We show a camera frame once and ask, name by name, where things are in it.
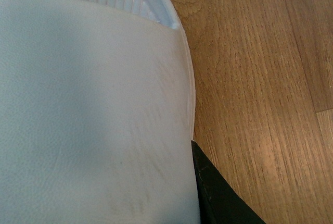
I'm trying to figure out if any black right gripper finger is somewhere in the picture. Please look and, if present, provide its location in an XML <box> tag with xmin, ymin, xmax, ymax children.
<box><xmin>191</xmin><ymin>141</ymin><xmax>264</xmax><ymax>223</ymax></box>

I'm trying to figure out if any light blue slide sandal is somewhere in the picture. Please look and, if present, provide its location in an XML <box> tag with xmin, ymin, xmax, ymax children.
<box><xmin>1</xmin><ymin>0</ymin><xmax>200</xmax><ymax>223</ymax></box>

